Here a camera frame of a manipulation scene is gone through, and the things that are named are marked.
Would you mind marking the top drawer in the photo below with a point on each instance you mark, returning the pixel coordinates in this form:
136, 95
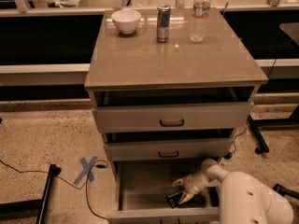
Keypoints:
152, 118

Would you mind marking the middle drawer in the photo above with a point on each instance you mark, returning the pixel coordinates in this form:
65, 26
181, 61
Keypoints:
176, 149

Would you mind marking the silver blue drink can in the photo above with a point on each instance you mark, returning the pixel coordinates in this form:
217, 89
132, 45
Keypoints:
163, 20

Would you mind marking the black stand leg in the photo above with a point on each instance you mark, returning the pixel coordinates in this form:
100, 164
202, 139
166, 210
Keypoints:
32, 208
262, 147

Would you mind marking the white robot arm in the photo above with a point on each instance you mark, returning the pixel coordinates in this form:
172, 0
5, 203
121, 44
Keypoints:
243, 199

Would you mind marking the bottom drawer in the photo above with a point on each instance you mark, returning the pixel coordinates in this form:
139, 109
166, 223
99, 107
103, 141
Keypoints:
142, 189

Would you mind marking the blue tape cross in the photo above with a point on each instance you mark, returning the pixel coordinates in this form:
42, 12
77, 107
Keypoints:
86, 170

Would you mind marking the black stand leg left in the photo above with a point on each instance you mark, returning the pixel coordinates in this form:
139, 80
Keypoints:
32, 208

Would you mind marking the grey drawer cabinet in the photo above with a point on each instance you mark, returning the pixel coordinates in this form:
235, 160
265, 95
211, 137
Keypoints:
136, 70

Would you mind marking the white bowl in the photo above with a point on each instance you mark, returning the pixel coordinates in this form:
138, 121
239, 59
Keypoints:
126, 21

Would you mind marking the clear water bottle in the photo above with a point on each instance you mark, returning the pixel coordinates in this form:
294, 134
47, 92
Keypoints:
199, 19

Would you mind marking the dark blue rxbar wrapper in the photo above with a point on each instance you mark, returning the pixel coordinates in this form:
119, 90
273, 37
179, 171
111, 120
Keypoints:
174, 199

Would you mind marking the black caster wheel leg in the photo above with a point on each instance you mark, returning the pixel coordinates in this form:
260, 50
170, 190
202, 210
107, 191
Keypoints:
284, 191

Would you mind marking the metal window railing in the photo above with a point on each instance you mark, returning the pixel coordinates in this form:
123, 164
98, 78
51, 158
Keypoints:
46, 11

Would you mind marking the drawer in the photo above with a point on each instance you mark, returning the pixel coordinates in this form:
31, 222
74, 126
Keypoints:
152, 118
142, 189
176, 149

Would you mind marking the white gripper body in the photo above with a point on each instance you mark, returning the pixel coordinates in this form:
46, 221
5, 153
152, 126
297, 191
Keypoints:
191, 183

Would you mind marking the black stand leg right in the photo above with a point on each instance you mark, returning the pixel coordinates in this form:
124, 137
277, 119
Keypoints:
262, 147

